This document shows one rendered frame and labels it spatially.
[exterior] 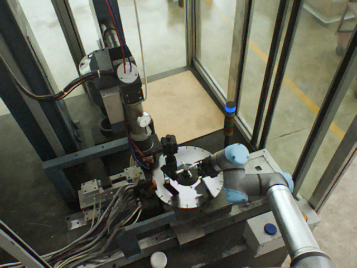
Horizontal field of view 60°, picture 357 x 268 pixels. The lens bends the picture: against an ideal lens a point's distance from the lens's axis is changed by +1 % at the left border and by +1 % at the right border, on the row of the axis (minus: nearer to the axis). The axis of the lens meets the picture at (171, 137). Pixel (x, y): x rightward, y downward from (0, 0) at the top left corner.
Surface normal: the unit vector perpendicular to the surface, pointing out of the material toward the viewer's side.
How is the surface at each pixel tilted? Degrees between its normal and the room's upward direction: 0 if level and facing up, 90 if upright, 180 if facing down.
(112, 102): 90
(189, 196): 0
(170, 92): 0
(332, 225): 0
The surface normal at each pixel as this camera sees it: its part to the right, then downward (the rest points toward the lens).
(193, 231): -0.07, -0.65
